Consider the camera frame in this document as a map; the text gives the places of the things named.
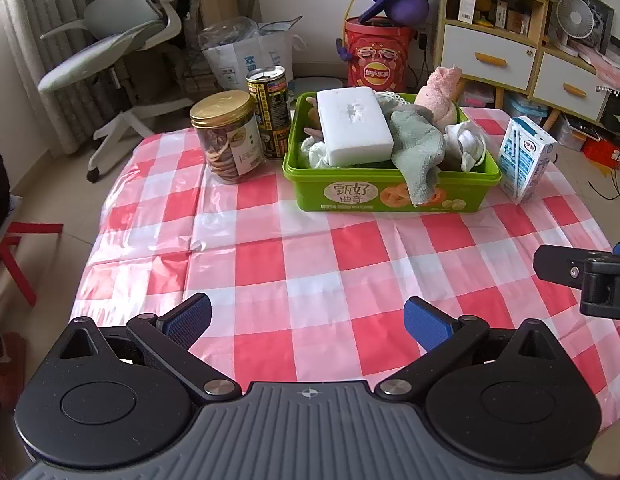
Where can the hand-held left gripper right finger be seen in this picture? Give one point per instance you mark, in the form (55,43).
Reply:
(425,322)

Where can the pink fringed cloth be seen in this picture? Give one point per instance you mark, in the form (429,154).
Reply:
(607,67)

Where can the white sock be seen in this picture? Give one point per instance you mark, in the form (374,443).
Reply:
(465,145)

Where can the blue lid storage box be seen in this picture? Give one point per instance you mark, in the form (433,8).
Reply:
(525,110)

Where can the blue and white milk carton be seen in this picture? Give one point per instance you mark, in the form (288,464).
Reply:
(525,160)

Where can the white desk fan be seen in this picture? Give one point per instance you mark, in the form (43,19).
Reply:
(576,17)

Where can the red printed bucket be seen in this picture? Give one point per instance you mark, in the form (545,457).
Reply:
(377,60)

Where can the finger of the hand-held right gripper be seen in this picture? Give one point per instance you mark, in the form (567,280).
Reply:
(555,262)

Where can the white paper bag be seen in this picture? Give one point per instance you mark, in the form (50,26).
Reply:
(250,60)

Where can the black wall charger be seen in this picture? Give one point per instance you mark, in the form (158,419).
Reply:
(423,41)

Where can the green plastic box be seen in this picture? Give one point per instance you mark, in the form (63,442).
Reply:
(350,192)

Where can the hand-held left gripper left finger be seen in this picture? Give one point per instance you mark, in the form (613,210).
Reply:
(187,317)

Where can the clear storage box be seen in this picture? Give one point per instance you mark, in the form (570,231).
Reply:
(480,95)
(576,134)

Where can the white sponge block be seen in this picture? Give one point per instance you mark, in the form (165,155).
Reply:
(355,125)

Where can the black bag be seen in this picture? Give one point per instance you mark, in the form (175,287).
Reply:
(617,112)

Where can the light green towel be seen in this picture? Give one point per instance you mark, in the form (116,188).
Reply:
(420,150)

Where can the gold lid cookie jar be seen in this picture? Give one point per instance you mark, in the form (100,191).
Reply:
(230,140)

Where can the red stool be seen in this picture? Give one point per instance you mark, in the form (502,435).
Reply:
(35,228)

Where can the beige soft toy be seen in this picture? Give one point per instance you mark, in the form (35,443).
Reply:
(312,120)

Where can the red checked tablecloth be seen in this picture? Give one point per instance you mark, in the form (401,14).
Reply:
(310,260)

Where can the black and yellow drink can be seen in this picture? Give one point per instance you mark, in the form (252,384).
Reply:
(275,142)
(267,97)

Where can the grey office chair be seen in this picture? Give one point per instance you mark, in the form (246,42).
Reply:
(125,25)

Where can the pink towel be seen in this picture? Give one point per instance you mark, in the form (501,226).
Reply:
(440,92)

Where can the wooden shelf cabinet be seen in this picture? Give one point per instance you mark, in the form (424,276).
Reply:
(537,35)

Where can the clear plastic bag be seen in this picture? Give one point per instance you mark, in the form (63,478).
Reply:
(225,32)

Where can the red storage box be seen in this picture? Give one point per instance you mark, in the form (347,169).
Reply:
(602,150)

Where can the black picture frame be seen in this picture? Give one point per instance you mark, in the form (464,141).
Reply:
(604,15)

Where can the small white carton box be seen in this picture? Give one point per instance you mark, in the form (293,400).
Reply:
(467,9)

